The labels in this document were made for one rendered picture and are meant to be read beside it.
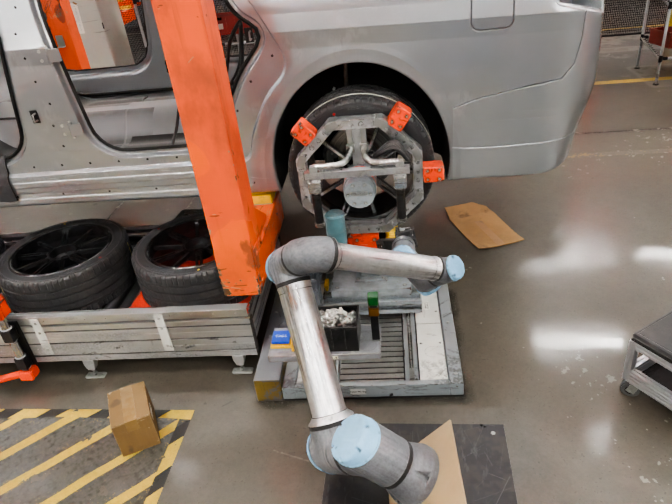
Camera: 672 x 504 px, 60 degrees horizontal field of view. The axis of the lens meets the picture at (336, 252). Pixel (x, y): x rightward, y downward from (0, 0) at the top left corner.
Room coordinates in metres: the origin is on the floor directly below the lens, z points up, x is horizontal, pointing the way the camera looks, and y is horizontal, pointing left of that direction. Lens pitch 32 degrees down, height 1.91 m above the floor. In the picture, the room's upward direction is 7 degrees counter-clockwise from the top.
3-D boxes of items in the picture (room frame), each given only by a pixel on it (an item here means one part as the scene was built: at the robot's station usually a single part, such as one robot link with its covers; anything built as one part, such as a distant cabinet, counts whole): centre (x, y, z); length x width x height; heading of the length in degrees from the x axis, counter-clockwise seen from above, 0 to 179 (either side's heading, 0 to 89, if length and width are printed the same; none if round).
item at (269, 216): (2.42, 0.36, 0.69); 0.52 x 0.17 x 0.35; 173
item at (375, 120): (2.33, -0.15, 0.85); 0.54 x 0.07 x 0.54; 83
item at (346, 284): (2.50, -0.17, 0.32); 0.40 x 0.30 x 0.28; 83
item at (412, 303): (2.50, -0.17, 0.13); 0.50 x 0.36 x 0.10; 83
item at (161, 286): (2.57, 0.69, 0.39); 0.66 x 0.66 x 0.24
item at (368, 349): (1.74, 0.08, 0.44); 0.43 x 0.17 x 0.03; 83
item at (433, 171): (2.30, -0.46, 0.85); 0.09 x 0.08 x 0.07; 83
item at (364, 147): (2.20, -0.23, 1.03); 0.19 x 0.18 x 0.11; 173
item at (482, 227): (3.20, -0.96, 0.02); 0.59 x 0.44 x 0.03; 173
